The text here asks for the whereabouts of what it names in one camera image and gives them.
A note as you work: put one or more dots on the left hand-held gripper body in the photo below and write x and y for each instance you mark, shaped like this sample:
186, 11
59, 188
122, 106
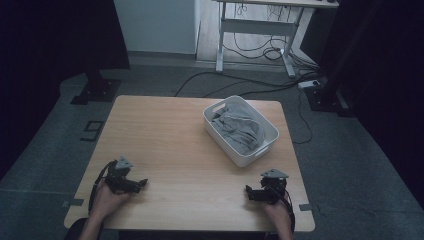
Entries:
120, 175

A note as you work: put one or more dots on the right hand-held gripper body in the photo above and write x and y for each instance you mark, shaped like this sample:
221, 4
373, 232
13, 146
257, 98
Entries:
274, 186

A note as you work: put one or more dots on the grey shorts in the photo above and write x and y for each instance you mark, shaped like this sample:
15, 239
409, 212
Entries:
240, 128

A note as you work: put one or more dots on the white plastic basket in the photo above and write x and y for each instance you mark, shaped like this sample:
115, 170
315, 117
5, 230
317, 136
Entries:
213, 115

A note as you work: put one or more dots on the person's right hand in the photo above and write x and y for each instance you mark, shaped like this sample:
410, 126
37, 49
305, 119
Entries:
278, 211

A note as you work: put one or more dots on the person's left hand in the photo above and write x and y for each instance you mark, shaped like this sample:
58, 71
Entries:
106, 201

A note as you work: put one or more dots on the grey tape strip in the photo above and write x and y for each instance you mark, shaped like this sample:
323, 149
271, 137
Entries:
305, 207
75, 202

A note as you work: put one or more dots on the person's dark clothed leg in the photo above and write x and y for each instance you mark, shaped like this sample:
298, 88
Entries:
72, 230

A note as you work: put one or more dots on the white power strip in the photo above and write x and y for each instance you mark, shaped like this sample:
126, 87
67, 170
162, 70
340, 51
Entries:
308, 84

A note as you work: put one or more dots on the black curtain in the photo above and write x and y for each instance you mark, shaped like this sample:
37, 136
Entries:
50, 50
383, 83

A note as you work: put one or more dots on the black stand base plate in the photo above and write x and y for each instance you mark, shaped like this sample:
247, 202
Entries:
328, 100
98, 91

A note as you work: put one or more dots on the white metal desk frame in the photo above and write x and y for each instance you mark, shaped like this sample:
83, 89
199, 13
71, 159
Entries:
256, 26

